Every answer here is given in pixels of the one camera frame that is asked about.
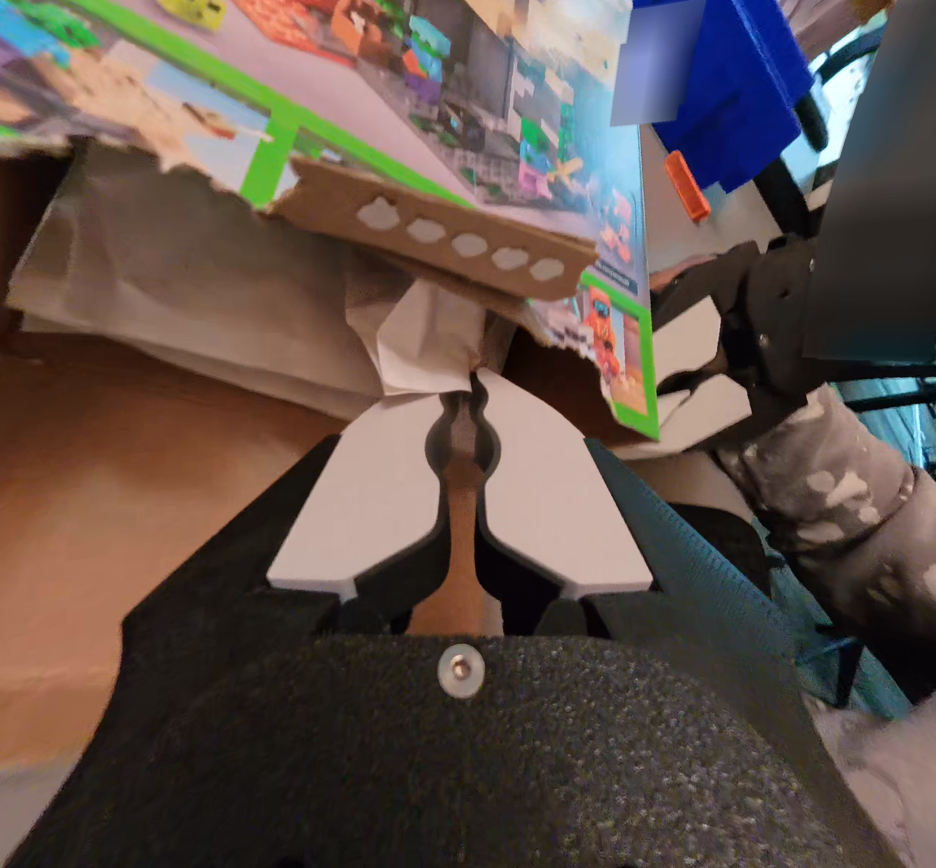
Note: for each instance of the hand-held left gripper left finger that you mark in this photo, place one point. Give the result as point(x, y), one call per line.
point(358, 510)

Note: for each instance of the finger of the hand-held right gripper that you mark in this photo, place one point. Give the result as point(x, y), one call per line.
point(687, 341)
point(702, 415)

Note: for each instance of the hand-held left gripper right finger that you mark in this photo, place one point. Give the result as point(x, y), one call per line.
point(563, 510)

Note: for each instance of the blue plastic object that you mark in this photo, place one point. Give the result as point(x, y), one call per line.
point(746, 100)

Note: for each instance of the large printed paper bag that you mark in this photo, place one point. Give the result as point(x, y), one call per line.
point(183, 261)

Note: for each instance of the green toy set box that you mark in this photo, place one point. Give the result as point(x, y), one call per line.
point(475, 42)

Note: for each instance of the person's right forearm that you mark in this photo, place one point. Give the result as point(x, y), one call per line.
point(826, 502)

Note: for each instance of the orange toy block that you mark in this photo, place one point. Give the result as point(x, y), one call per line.
point(687, 184)

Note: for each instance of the plain white paper bag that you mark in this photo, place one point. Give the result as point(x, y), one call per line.
point(256, 378)

